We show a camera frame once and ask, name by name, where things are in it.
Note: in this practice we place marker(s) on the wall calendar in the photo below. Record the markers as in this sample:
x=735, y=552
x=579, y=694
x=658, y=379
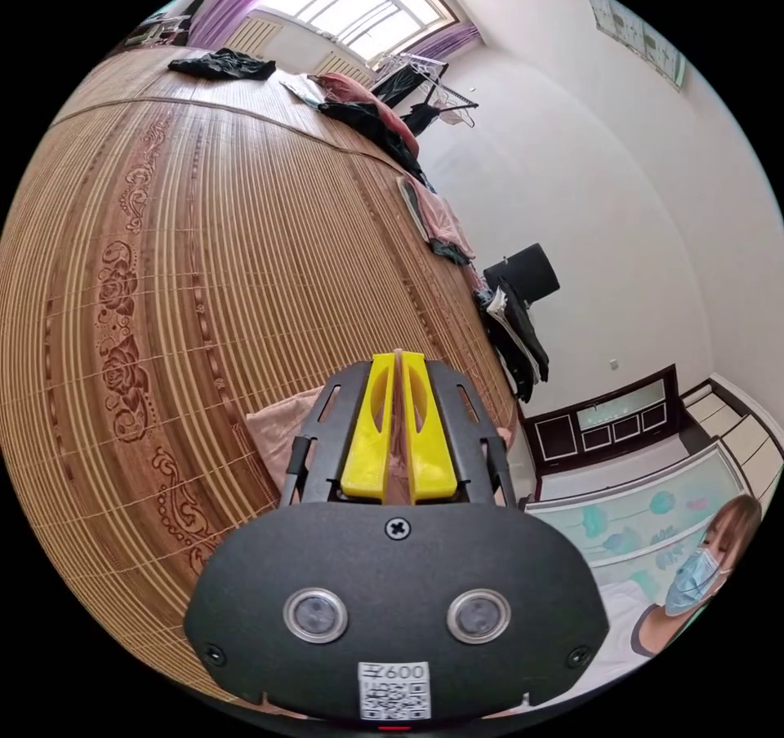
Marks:
x=640, y=31

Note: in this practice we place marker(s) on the black garment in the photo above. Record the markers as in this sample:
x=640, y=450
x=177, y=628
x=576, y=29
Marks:
x=223, y=66

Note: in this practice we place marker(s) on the clothes drying rack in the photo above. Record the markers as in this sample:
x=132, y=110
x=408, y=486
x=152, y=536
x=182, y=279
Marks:
x=429, y=86

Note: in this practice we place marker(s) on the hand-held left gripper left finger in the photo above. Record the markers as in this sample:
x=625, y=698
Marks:
x=366, y=444

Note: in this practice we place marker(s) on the white radiator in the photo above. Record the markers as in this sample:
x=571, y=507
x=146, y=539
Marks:
x=294, y=46

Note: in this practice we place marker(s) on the person's body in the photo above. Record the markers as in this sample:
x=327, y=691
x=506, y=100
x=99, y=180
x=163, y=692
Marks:
x=674, y=597

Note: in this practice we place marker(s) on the pink sleeveless dress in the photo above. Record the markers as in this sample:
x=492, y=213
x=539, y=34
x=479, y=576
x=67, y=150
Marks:
x=275, y=429

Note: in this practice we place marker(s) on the purple curtain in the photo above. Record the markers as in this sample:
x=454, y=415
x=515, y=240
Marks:
x=245, y=0

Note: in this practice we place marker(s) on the black chair with clothes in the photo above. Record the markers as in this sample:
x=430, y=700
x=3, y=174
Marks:
x=517, y=315

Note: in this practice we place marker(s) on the window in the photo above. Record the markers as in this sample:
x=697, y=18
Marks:
x=361, y=0

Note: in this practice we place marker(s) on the dark wooden cabinet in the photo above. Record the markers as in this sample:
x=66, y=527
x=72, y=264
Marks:
x=603, y=422

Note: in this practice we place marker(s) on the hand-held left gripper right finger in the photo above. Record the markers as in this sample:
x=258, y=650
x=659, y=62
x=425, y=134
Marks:
x=430, y=444

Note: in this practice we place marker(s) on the pile of clothes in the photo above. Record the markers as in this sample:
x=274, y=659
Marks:
x=392, y=132

